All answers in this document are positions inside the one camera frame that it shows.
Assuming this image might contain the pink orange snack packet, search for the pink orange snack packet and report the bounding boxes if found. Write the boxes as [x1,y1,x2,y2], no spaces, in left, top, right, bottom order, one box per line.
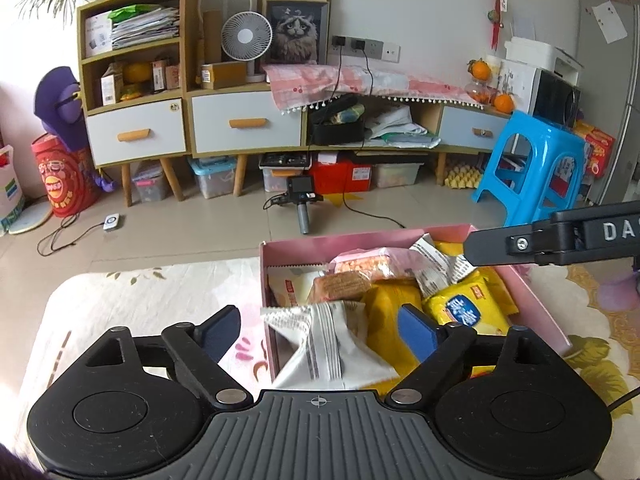
[330,247,418,281]

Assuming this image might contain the tall wooden shelf cabinet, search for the tall wooden shelf cabinet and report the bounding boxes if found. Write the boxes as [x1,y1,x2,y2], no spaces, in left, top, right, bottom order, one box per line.
[77,0,201,207]

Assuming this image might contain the red yellow cartons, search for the red yellow cartons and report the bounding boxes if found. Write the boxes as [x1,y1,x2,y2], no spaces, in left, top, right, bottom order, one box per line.
[572,120,617,191]

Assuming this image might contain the floral tablecloth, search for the floral tablecloth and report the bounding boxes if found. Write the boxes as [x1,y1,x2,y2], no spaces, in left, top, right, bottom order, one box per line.
[0,257,640,480]

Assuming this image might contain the wide white cabinet drawer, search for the wide white cabinet drawer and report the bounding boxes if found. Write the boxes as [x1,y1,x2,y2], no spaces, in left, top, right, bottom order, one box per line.
[190,91,303,156]

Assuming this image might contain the small brown box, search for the small brown box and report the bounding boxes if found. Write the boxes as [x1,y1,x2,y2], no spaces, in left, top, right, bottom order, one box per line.
[150,59,182,92]

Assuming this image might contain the black floor cable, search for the black floor cable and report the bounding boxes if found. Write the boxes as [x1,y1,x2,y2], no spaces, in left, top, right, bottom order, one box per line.
[37,212,108,256]

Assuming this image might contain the small white brown carton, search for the small white brown carton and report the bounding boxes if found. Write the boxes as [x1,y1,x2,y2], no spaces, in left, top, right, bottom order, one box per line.
[100,62,125,107]

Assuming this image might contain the blue-lid storage bin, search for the blue-lid storage bin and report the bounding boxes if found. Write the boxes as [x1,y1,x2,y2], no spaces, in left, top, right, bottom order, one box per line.
[189,156,238,200]

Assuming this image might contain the yellow egg tray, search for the yellow egg tray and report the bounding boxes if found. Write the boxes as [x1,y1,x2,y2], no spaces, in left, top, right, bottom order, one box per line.
[442,157,488,191]

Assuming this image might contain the framed cat picture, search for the framed cat picture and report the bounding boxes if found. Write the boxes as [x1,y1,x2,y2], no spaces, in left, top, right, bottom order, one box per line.
[257,0,333,66]

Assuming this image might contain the orange pumpkin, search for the orange pumpkin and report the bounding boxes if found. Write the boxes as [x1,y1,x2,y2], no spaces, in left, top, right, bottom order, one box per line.
[122,61,153,86]

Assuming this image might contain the long clear storage bin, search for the long clear storage bin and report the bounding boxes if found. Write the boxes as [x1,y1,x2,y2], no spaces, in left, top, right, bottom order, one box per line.
[372,160,421,190]

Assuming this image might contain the black microwave oven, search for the black microwave oven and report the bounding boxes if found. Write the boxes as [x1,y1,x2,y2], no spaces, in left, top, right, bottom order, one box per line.
[530,67,583,128]

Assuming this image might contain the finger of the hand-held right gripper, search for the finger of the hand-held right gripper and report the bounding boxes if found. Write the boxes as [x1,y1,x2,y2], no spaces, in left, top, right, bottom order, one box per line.
[462,220,555,267]

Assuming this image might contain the grey refrigerator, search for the grey refrigerator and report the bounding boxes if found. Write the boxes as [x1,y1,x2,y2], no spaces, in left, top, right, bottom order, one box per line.
[575,0,640,206]

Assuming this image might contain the purple plush toy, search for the purple plush toy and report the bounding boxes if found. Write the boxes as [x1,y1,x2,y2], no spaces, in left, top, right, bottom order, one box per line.
[34,66,118,193]

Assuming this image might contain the white shelf box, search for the white shelf box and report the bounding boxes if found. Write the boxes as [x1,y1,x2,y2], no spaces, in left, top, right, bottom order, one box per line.
[84,12,113,58]

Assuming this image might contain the yellow snack packet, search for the yellow snack packet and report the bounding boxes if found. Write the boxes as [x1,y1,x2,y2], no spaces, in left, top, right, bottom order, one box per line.
[360,282,426,396]
[432,240,473,261]

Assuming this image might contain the pile of white papers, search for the pile of white papers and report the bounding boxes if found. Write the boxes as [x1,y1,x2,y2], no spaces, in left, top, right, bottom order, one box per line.
[362,105,442,150]

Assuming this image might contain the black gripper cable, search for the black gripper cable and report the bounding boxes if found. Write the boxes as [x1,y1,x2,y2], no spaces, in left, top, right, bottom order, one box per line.
[607,385,640,411]

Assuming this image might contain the red storage box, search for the red storage box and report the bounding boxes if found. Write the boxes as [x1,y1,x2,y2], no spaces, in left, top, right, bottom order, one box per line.
[310,152,373,193]

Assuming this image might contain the grey wall socket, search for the grey wall socket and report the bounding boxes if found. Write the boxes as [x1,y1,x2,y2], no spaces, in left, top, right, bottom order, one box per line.
[331,34,385,59]

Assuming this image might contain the black camera on handle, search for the black camera on handle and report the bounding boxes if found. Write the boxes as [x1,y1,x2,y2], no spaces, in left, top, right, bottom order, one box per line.
[265,175,326,235]

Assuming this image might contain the brown cardboard box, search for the brown cardboard box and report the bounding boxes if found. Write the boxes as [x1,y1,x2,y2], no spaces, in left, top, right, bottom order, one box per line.
[200,61,248,90]

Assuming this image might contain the pink cardboard box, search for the pink cardboard box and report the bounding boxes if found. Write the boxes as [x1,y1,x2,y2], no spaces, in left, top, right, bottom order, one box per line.
[259,224,572,391]

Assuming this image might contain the pale blue cabinet drawer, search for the pale blue cabinet drawer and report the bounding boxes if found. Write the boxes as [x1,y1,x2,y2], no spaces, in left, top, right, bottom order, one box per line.
[437,106,511,152]

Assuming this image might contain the brown cookie packet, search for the brown cookie packet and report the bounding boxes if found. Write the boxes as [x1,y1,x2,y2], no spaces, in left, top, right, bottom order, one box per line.
[312,271,373,305]

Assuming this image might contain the blue plastic stool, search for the blue plastic stool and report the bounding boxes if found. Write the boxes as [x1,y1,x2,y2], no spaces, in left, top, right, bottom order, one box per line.
[472,110,591,228]

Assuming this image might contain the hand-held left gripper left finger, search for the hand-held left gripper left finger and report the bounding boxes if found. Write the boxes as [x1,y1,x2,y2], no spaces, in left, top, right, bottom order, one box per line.
[85,304,252,409]

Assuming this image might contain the yellow blue-label snack bag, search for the yellow blue-label snack bag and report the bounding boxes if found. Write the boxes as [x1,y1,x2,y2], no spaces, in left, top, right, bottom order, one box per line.
[422,267,521,336]

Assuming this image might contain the round white floor disc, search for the round white floor disc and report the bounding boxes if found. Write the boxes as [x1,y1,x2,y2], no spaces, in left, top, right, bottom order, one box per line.
[7,202,53,236]

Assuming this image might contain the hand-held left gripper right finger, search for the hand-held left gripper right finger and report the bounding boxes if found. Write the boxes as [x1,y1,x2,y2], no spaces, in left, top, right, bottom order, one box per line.
[386,303,572,407]

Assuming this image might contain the white desk fan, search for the white desk fan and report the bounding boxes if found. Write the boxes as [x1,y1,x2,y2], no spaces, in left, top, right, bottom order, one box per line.
[221,10,273,83]

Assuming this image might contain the low wooden cabinet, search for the low wooden cabinet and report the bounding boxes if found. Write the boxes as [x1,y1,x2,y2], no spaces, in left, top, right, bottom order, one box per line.
[185,82,513,198]

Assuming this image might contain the white grey-print snack packet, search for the white grey-print snack packet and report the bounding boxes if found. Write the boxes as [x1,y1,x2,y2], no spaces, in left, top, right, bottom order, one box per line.
[410,232,478,298]
[260,300,401,391]

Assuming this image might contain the red tassel ornament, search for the red tassel ornament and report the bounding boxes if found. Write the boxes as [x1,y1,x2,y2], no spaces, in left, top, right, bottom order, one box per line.
[487,0,510,52]

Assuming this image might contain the white paper bag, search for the white paper bag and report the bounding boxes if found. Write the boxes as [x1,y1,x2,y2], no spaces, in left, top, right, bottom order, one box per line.
[0,145,26,236]

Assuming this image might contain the red printed barrel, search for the red printed barrel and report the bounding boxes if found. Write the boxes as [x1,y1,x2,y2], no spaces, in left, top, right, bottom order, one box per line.
[31,134,101,218]

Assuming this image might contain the black bag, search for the black bag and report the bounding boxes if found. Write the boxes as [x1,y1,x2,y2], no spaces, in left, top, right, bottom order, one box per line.
[307,95,368,147]

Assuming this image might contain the white paper note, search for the white paper note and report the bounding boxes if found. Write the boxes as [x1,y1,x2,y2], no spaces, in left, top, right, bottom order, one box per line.
[592,0,628,43]

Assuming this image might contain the stack of papers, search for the stack of papers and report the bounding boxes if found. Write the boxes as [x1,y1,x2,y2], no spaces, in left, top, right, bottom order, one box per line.
[107,5,181,51]

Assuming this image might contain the clear bin with black lid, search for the clear bin with black lid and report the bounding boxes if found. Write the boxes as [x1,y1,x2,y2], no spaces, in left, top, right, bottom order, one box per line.
[259,152,311,193]

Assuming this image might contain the pink printed cloth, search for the pink printed cloth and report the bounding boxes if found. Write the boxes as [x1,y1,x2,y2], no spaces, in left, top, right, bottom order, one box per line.
[262,62,498,116]

